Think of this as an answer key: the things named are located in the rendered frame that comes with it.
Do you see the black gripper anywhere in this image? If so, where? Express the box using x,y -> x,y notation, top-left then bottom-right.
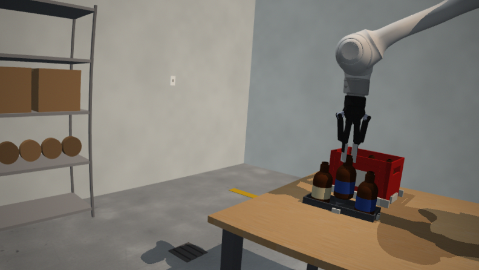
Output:
336,95 -> 371,163

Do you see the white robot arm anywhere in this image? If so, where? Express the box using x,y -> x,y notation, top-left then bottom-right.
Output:
335,0 -> 479,97

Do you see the red crate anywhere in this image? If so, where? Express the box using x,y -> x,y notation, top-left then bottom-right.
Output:
329,148 -> 402,200

